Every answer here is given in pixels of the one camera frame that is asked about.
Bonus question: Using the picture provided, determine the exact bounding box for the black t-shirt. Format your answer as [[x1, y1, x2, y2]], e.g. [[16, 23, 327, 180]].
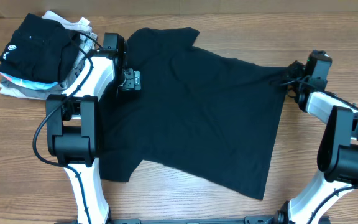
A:
[[99, 27, 286, 200]]

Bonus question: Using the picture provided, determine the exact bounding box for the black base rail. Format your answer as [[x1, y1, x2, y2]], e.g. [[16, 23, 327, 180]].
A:
[[108, 215, 274, 224]]

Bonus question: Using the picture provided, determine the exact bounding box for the folded white garment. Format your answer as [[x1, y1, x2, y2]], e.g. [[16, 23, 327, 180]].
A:
[[0, 11, 97, 100]]

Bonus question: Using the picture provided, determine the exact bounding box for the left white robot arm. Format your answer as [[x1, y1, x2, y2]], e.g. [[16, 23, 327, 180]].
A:
[[46, 49, 140, 223]]

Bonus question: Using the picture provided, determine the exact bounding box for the folded light blue garment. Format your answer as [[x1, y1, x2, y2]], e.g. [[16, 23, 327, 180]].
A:
[[0, 72, 58, 90]]

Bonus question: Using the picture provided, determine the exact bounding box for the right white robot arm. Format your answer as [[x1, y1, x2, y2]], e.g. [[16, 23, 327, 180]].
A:
[[269, 59, 358, 223]]

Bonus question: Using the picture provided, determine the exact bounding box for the folded black shirt with logo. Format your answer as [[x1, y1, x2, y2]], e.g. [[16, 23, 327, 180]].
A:
[[0, 14, 81, 83]]

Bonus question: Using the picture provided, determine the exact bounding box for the folded grey garment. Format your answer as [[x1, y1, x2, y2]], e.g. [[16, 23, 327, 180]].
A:
[[0, 32, 98, 100]]

